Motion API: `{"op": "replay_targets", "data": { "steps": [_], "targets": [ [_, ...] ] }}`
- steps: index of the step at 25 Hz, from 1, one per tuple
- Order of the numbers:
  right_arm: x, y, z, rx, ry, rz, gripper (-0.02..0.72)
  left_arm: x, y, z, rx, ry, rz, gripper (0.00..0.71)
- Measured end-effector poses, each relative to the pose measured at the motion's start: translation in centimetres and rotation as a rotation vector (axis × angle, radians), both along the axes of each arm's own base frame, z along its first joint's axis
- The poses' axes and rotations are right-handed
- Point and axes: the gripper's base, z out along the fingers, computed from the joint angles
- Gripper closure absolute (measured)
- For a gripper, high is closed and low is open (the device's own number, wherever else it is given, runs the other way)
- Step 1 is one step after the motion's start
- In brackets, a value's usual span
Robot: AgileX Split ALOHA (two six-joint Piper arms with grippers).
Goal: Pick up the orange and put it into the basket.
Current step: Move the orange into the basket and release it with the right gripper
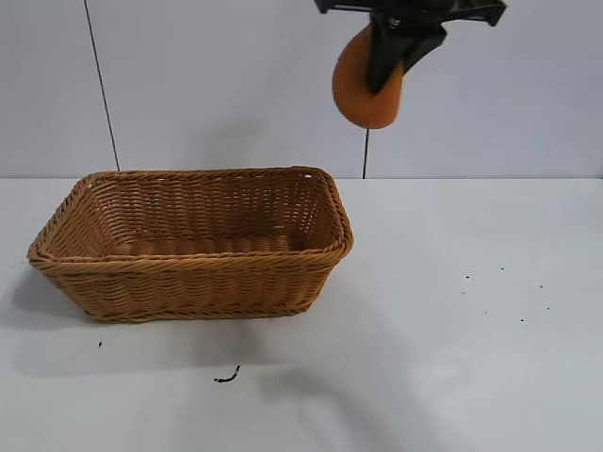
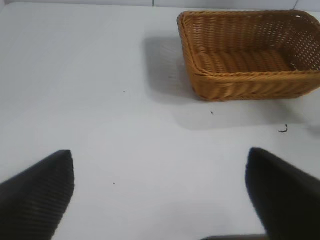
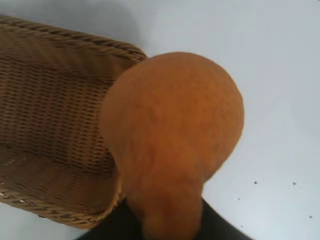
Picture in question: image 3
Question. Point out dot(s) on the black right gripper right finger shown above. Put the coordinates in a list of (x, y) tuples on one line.
[(217, 222)]

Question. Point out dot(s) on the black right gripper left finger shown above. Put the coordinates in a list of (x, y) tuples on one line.
[(112, 222)]

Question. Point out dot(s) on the brown woven wicker basket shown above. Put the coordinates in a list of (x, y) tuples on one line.
[(55, 120)]

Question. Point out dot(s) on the orange with knobbed top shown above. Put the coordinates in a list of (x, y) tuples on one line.
[(172, 120)]

